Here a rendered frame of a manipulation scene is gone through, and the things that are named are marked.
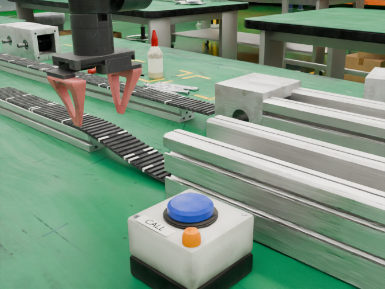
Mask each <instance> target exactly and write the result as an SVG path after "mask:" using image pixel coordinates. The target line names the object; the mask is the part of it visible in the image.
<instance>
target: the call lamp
mask: <svg viewBox="0 0 385 289"><path fill-rule="evenodd" d="M182 244H183V245H184V246H185V247H188V248H195V247H198V246H199V245H200V244H201V234H200V232H199V230H198V229H197V228H194V227H188V228H186V229H185V230H184V232H183V234H182Z"/></svg>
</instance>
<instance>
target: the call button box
mask: <svg viewBox="0 0 385 289"><path fill-rule="evenodd" d="M183 193H199V192H196V191H195V190H192V189H188V190H185V191H183V192H181V193H179V194H183ZM179 194H177V195H179ZM199 194H202V193H199ZM177 195H175V196H177ZM203 195H204V194H203ZM175 196H173V197H171V198H169V199H167V200H164V201H162V202H160V203H158V204H156V205H154V206H152V207H150V208H148V209H145V210H143V211H141V212H139V213H137V214H134V215H133V216H131V217H129V218H128V237H129V251H130V253H131V254H132V255H131V256H130V258H129V259H130V267H131V274H132V275H133V276H134V277H136V278H138V279H139V280H141V281H142V282H144V283H145V284H147V285H148V286H150V287H151V288H153V289H229V288H230V287H231V286H233V285H234V284H236V283H237V282H238V281H240V280H241V279H242V278H244V277H245V276H246V275H248V274H249V273H251V271H252V267H253V254H252V253H251V251H252V248H253V223H254V217H253V215H252V214H250V213H247V212H245V211H243V210H240V209H238V208H235V207H233V206H231V205H228V204H226V203H224V202H221V201H218V200H216V199H214V198H211V197H209V196H206V195H205V196H206V197H208V198H209V199H211V200H212V202H213V203H214V213H213V215H212V216H211V217H210V218H208V219H206V220H204V221H200V222H180V221H176V220H174V219H172V218H171V217H170V216H169V215H168V213H167V204H168V202H169V200H171V199H172V198H174V197H175ZM188 227H194V228H197V229H198V230H199V232H200V234H201V244H200V245H199V246H198V247H195V248H188V247H185V246H184V245H183V244H182V234H183V232H184V230H185V229H186V228H188Z"/></svg>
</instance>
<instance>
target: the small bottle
mask: <svg viewBox="0 0 385 289"><path fill-rule="evenodd" d="M151 46H152V47H151V48H150V49H149V51H148V53H147V54H148V77H149V79H153V80H157V79H162V78H163V53H162V51H161V50H160V48H159V47H158V38H157V35H156V31H155V30H153V31H152V37H151Z"/></svg>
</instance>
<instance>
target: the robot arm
mask: <svg viewBox="0 0 385 289"><path fill-rule="evenodd" d="M151 2H152V0H68V5H69V12H70V26H71V32H72V42H73V52H68V53H61V54H54V55H52V61H53V65H55V66H58V69H52V70H48V71H46V73H47V78H48V82H49V83H50V85H51V86H52V87H53V89H54V90H55V91H56V93H57V94H58V96H59V97H60V99H61V100H62V102H63V103H64V104H65V106H66V109H67V110H68V112H69V115H70V117H71V119H72V121H73V123H74V125H75V126H78V127H81V126H82V123H83V114H84V102H85V89H86V80H83V79H79V78H76V74H75V73H74V72H78V71H84V70H87V69H93V68H95V67H96V73H99V74H102V75H107V77H108V81H109V86H110V89H111V92H112V97H113V101H114V104H115V107H116V111H117V113H118V114H122V115H123V114H124V113H125V110H126V108H127V104H128V102H129V99H130V96H131V94H132V92H133V90H134V88H135V86H136V83H137V81H138V79H139V77H140V75H141V73H142V64H141V63H137V62H134V61H132V60H135V50H132V49H125V48H118V47H114V41H113V25H112V13H109V12H110V11H111V12H119V11H130V10H140V9H145V8H147V7H149V5H150V4H151ZM119 76H122V77H126V79H127V81H126V84H125V88H124V92H123V97H122V100H121V99H120V89H119ZM68 90H70V92H71V94H72V98H73V102H74V106H75V109H74V106H73V104H72V101H71V99H70V96H69V93H68Z"/></svg>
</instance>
